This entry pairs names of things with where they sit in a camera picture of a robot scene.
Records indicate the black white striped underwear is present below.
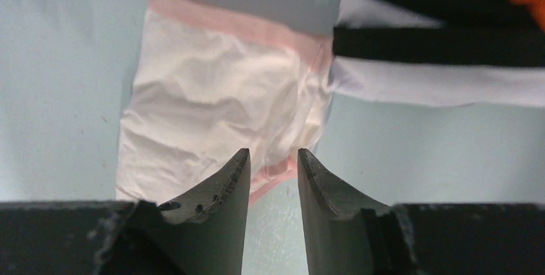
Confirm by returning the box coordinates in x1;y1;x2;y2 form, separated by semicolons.
332;0;544;107

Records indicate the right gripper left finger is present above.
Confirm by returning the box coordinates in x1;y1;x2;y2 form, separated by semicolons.
159;148;251;274

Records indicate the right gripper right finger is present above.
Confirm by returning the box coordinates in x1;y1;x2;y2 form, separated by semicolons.
298;148;392;274

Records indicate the white pink-trimmed underwear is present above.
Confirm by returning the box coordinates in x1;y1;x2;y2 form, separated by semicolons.
115;0;332;204

